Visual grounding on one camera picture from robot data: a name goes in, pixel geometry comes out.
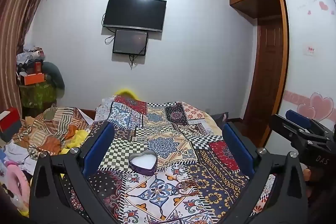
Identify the striped orange cloth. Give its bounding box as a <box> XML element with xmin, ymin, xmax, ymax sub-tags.
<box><xmin>13</xmin><ymin>105</ymin><xmax>93</xmax><ymax>159</ymax></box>

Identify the dark pillow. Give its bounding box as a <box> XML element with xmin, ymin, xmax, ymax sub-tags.
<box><xmin>210</xmin><ymin>112</ymin><xmax>231</xmax><ymax>125</ymax></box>

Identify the purple heart-shaped tin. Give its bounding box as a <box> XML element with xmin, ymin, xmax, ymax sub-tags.
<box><xmin>128</xmin><ymin>150</ymin><xmax>158</xmax><ymax>176</ymax></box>

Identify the person's right forearm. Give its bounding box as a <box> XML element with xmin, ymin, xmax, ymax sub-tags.
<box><xmin>302</xmin><ymin>168</ymin><xmax>336</xmax><ymax>214</ymax></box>

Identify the grey-green cushion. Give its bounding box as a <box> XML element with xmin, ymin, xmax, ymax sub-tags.
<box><xmin>43</xmin><ymin>61</ymin><xmax>66</xmax><ymax>96</ymax></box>

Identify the small black wall monitor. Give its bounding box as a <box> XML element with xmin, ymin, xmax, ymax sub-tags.
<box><xmin>112</xmin><ymin>29</ymin><xmax>149</xmax><ymax>56</ymax></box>

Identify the red box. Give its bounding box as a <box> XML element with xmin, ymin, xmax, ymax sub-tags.
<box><xmin>0</xmin><ymin>107</ymin><xmax>22</xmax><ymax>141</ymax></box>

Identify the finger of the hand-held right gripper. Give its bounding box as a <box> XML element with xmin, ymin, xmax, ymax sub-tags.
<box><xmin>268</xmin><ymin>114</ymin><xmax>330</xmax><ymax>147</ymax></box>
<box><xmin>286</xmin><ymin>109</ymin><xmax>336</xmax><ymax>136</ymax></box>

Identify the brown striped curtain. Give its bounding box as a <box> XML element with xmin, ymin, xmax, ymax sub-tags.
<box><xmin>0</xmin><ymin>0</ymin><xmax>58</xmax><ymax>119</ymax></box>

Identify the pink plush ring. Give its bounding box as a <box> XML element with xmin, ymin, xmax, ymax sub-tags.
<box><xmin>5</xmin><ymin>163</ymin><xmax>31</xmax><ymax>205</ymax></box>

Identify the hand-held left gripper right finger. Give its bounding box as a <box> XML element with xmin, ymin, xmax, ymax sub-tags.
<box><xmin>210</xmin><ymin>122</ymin><xmax>309</xmax><ymax>224</ymax></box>

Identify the black wall television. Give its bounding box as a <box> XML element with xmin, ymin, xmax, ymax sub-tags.
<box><xmin>102</xmin><ymin>0</ymin><xmax>167</xmax><ymax>32</ymax></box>

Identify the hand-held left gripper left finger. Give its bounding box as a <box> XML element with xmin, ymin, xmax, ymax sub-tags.
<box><xmin>29</xmin><ymin>122</ymin><xmax>126</xmax><ymax>224</ymax></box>

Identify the orange box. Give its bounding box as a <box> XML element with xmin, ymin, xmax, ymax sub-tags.
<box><xmin>20</xmin><ymin>72</ymin><xmax>46</xmax><ymax>86</ymax></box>

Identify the patchwork patterned blanket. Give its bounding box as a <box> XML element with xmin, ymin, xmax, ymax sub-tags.
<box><xmin>62</xmin><ymin>95</ymin><xmax>279</xmax><ymax>224</ymax></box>

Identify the yellow cloth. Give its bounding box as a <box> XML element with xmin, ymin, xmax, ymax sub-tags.
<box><xmin>61</xmin><ymin>130</ymin><xmax>90</xmax><ymax>156</ymax></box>

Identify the red string bracelet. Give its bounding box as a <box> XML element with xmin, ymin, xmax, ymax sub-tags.
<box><xmin>175</xmin><ymin>178</ymin><xmax>203</xmax><ymax>197</ymax></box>

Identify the green patterned cabinet cover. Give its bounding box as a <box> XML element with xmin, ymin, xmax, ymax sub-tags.
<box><xmin>20</xmin><ymin>80</ymin><xmax>58</xmax><ymax>111</ymax></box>

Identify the brown wooden door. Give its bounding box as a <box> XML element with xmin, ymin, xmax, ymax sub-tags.
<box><xmin>243</xmin><ymin>17</ymin><xmax>286</xmax><ymax>148</ymax></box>

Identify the pile of clutter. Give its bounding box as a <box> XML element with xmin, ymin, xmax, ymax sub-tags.
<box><xmin>16</xmin><ymin>46</ymin><xmax>46</xmax><ymax>75</ymax></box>

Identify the yellow pillow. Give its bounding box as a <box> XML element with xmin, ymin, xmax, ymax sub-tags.
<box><xmin>114</xmin><ymin>89</ymin><xmax>140</xmax><ymax>100</ymax></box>

